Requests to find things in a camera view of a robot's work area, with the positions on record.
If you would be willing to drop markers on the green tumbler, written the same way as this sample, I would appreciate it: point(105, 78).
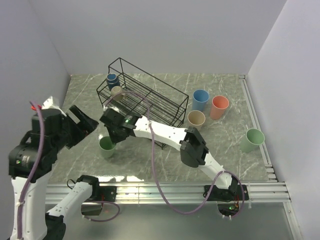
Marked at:
point(251, 140)
point(107, 147)

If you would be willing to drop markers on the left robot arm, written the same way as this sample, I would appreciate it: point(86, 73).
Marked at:
point(30, 167)

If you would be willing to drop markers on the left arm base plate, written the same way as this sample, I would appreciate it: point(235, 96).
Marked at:
point(104, 193)

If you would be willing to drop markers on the beige ceramic mug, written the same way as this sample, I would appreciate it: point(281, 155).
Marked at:
point(117, 93)

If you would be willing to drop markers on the beige plastic tumbler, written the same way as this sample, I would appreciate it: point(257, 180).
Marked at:
point(196, 119)

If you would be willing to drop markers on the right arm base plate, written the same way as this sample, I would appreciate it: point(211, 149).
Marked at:
point(225, 195)

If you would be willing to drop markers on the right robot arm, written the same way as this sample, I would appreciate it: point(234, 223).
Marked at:
point(188, 141)

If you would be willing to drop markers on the aluminium side rail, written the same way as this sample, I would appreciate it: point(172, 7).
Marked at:
point(263, 148)

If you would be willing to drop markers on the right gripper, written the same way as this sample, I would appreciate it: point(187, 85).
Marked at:
point(115, 139)

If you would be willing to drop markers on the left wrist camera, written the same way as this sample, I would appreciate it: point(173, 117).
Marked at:
point(48, 103)

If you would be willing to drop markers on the blue plastic tumbler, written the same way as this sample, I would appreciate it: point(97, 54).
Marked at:
point(200, 98)

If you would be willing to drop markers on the dark blue glazed mug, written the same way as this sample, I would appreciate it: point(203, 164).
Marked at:
point(112, 80)

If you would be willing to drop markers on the black wire dish rack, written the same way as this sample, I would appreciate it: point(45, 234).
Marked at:
point(168, 105)

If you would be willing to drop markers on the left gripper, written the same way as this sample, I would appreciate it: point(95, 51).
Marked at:
point(87, 124)

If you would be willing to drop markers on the salmon pink plastic tumbler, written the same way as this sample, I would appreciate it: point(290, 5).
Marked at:
point(219, 105)

